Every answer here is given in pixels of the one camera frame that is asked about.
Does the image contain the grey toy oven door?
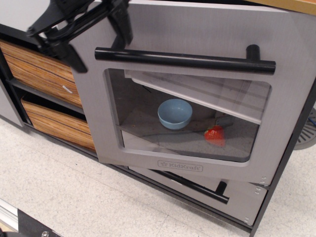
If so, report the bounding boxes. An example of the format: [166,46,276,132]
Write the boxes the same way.
[71,0,316,186]

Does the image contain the black oven door handle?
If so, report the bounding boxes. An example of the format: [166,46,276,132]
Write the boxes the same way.
[94,44,276,75]

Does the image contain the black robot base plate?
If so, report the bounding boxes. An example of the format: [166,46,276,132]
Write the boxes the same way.
[17,209,60,237]

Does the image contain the toy kitchen cabinet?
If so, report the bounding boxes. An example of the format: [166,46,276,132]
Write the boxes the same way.
[0,0,316,235]

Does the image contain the grey lower drawer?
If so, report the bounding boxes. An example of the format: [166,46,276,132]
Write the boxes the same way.
[130,167,267,226]

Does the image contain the grey round base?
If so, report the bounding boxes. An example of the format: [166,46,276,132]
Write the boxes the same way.
[294,108,316,150]

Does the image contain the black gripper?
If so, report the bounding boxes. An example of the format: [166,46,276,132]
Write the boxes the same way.
[27,0,133,73]

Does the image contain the black drawer handle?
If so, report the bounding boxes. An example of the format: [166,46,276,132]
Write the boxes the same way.
[151,169,230,204]

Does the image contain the wood pattern bin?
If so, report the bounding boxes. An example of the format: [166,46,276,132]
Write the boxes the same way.
[21,93,96,152]
[0,40,82,108]

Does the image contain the upper wood pattern bin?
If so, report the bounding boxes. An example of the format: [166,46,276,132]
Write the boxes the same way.
[0,40,82,108]

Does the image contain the lower wood pattern bin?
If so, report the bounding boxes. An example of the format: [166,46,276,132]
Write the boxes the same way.
[21,93,96,152]

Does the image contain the blue bowl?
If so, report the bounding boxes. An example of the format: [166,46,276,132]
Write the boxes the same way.
[158,99,193,130]

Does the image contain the aluminium rail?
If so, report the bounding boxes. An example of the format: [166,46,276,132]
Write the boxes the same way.
[0,199,19,232]

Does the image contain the red toy strawberry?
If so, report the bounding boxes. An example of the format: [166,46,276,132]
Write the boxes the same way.
[204,125,226,147]

